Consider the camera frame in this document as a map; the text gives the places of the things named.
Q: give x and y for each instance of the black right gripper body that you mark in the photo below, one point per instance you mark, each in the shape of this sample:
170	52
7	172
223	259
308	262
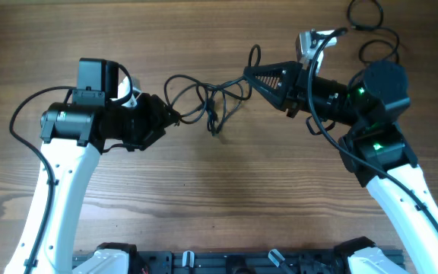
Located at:
297	99

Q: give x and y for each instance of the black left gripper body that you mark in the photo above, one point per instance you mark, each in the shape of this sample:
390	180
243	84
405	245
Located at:
141	122

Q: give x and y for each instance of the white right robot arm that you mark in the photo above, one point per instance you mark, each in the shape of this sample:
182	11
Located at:
374	149

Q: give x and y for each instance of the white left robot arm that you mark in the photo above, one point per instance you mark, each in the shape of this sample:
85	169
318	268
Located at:
74	132

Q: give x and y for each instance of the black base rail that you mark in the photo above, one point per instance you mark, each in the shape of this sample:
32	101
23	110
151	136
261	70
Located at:
303	262

